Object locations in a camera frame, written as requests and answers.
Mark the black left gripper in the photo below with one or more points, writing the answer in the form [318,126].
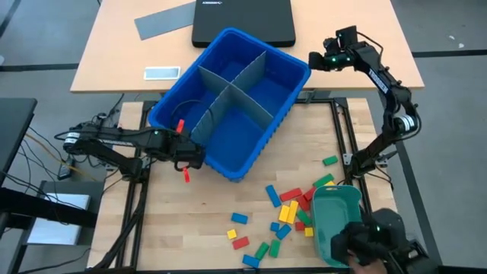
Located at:
[188,152]

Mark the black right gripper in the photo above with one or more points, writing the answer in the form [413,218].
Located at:
[338,57]

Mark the large blue plastic bin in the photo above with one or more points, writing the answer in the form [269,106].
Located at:
[228,144]

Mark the short grey slotted divider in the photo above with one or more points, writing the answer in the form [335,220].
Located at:
[213,80]

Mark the small yellow cube block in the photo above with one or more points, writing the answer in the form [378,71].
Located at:
[309,231]
[231,234]

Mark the green rectangular block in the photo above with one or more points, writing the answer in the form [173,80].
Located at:
[261,250]
[274,248]
[330,160]
[304,217]

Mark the teal plastic basket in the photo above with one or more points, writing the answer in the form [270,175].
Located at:
[331,213]

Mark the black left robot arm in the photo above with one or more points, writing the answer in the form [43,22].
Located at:
[114,141]

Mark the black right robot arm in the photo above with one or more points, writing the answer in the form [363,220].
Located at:
[384,83]

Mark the white-edged grey phone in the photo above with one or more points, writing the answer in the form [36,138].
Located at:
[161,73]

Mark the black power strip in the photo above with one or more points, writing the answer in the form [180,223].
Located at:
[102,116]

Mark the long blue block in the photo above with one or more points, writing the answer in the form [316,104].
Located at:
[272,195]

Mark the black closed laptop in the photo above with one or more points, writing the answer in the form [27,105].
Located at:
[243,23]

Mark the red rectangular block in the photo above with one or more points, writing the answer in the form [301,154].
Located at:
[303,203]
[240,243]
[309,194]

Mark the black pointed lever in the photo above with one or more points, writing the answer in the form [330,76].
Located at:
[386,157]

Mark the long red block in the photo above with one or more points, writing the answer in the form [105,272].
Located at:
[290,194]

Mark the small blue cube block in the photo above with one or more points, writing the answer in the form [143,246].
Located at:
[274,227]

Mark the long yellow block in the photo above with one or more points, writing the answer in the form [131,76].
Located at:
[292,212]

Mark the long green block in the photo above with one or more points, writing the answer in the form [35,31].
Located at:
[323,180]

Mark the black power adapter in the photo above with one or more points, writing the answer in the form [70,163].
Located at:
[65,171]

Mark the flat grey sheet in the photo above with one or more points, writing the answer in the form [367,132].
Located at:
[163,21]

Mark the small red cube block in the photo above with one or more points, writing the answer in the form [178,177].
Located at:
[300,226]

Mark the black horizontal bar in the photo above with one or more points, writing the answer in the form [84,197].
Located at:
[45,209]

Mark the white flat box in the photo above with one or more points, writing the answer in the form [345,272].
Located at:
[57,232]

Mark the black side desk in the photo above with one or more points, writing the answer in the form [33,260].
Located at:
[15,129]

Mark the person's hand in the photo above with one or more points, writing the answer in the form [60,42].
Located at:
[365,268]

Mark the grey metal mount bracket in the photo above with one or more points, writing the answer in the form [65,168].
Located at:
[347,158]
[145,161]

